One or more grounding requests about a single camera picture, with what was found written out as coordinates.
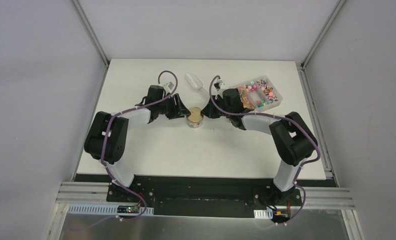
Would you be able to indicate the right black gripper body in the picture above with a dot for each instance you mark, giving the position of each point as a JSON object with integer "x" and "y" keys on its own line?
{"x": 220, "y": 102}

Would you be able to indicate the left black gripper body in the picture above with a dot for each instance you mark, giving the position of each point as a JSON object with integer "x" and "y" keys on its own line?
{"x": 176, "y": 106}

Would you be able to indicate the wooden jar lid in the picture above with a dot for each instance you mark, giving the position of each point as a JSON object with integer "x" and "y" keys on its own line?
{"x": 195, "y": 115}

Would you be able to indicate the clear plastic scoop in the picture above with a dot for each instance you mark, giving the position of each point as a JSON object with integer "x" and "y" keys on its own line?
{"x": 196, "y": 84}

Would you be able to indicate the clear plastic jar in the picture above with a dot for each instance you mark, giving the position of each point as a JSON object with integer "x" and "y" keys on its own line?
{"x": 194, "y": 123}

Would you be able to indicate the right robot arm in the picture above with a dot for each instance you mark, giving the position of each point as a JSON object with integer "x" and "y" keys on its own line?
{"x": 294, "y": 141}

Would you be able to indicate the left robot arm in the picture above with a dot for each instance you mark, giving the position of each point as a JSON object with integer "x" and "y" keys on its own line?
{"x": 106, "y": 139}

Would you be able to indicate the compartmented candy tray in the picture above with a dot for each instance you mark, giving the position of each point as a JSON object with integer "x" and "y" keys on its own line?
{"x": 259, "y": 94}

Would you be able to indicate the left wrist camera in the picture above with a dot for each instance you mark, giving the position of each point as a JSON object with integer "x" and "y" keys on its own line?
{"x": 169, "y": 87}

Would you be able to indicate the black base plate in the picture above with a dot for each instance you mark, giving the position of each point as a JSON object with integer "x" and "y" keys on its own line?
{"x": 201, "y": 197}

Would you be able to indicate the right slotted cable duct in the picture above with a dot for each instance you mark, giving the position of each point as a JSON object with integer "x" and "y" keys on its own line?
{"x": 263, "y": 214}

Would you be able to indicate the slotted cable duct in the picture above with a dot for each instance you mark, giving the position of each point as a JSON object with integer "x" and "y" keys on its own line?
{"x": 263, "y": 214}
{"x": 109, "y": 210}

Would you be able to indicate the left slotted cable duct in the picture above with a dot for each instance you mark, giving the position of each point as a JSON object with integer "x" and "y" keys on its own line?
{"x": 109, "y": 210}

